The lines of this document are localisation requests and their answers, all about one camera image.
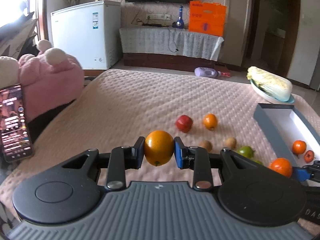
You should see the pink plush toy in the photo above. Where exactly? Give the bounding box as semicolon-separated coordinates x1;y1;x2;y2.
1;40;85;122

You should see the black smartphone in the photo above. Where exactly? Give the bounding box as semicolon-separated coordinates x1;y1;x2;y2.
1;84;33;163

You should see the white wall power socket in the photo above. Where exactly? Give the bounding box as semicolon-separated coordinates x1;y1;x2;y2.
145;13;171;21

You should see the white shallow cardboard box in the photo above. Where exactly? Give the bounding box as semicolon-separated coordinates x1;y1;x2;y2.
253;103;319;167

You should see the pink quilted table cover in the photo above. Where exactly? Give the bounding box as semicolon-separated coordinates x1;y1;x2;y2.
1;70;276;210

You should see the dark red apple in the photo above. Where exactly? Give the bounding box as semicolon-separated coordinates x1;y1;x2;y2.
175;115;193;133

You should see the green lime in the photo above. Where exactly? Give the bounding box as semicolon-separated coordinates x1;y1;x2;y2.
236;146;255;159
252;159;264;166

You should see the orange tangerine with stem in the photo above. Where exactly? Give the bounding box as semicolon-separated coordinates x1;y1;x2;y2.
292;140;307;158

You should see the blue glass bottle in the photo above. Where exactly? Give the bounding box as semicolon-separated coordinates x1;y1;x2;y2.
172;5;184;29

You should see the cabinet with white cloth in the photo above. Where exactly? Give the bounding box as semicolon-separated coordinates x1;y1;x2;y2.
120;26;224;72

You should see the large orange tangerine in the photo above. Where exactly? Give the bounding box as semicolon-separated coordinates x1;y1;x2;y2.
268;158;293;178

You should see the napa cabbage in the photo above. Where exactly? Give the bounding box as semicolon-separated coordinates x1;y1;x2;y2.
247;66;293;101

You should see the small orange citrus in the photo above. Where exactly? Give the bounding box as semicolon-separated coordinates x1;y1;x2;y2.
202;113;218;131

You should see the orange paper bag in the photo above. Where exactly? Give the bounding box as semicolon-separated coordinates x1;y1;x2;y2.
189;1;227;36

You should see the small red apple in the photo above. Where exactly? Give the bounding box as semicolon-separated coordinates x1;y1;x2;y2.
304;150;315;164

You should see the white chest freezer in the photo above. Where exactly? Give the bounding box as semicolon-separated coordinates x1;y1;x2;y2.
50;0;121;70

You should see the yellow orange citrus fruit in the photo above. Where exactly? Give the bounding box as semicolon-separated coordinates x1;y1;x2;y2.
144;130;174;167

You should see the black hanging cable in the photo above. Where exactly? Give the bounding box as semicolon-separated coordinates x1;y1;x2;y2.
166;27;180;54

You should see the brown kiwi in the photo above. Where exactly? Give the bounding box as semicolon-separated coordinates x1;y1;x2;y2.
199;140;213;153
224;137;237;150

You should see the light blue plate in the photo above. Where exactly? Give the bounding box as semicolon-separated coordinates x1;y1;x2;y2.
250;80;295;105

